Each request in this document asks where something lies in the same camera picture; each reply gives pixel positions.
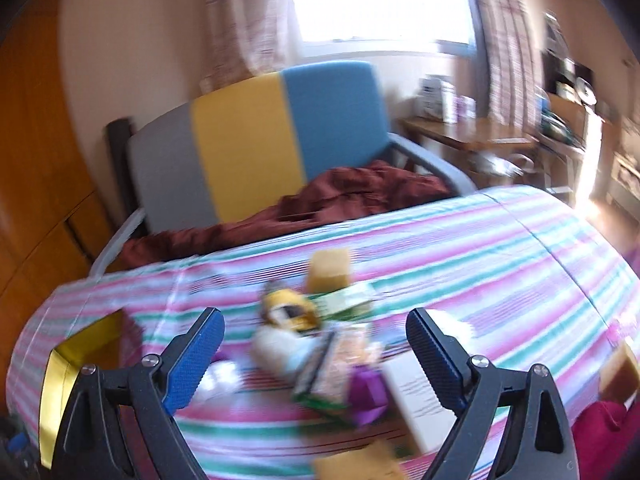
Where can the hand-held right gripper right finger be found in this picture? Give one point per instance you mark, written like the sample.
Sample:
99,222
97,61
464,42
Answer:
440,365

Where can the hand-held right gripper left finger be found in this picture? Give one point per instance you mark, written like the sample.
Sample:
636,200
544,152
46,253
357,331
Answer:
195,360

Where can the clear plastic bag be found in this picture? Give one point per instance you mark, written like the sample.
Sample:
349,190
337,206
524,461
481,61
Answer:
452,325

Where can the white paper box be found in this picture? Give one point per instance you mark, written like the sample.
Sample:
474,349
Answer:
410,420

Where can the purple snack packet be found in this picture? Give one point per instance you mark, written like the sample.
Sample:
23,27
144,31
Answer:
367,390

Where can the white sock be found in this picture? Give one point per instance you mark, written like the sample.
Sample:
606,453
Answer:
275,350

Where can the yellow label rice cracker packet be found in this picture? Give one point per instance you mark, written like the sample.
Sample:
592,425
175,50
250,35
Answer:
352,360

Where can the green white carton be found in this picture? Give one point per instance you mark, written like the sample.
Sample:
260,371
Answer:
350,302

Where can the yellow sock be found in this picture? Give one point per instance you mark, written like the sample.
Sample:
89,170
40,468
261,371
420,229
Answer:
290,305

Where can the gold purple box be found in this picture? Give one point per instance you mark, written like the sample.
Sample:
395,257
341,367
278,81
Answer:
85,345

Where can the dark striped rice cracker packet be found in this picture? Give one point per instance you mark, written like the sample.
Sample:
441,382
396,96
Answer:
315,365

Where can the white plastic wrap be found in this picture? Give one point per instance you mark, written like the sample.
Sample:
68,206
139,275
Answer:
222,380

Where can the pink green striped cloth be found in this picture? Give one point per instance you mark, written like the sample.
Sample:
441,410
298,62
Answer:
500,260

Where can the tan sponge block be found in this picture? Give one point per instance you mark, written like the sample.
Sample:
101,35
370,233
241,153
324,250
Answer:
617,370

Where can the person's red clothing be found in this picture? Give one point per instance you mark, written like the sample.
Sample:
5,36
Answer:
610,440

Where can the dark red blanket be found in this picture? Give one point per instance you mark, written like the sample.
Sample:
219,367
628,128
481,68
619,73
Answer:
350,190

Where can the grey yellow blue sofa chair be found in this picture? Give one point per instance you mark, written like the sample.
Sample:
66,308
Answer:
240,150

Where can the wooden desk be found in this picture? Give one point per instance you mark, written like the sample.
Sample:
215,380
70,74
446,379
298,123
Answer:
465,132

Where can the wooden wardrobe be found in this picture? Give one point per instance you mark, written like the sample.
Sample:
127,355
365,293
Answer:
40,160

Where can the small purple box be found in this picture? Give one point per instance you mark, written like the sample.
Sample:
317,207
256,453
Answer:
466,107

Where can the white blue box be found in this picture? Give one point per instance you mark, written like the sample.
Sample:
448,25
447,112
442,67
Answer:
437,97

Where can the cluttered wooden shelf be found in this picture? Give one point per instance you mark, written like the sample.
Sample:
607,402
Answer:
570,110

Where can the floral curtain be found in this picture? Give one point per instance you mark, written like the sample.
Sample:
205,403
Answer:
505,50
240,20

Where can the bright window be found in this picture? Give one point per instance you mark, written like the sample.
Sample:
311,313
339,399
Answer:
375,0

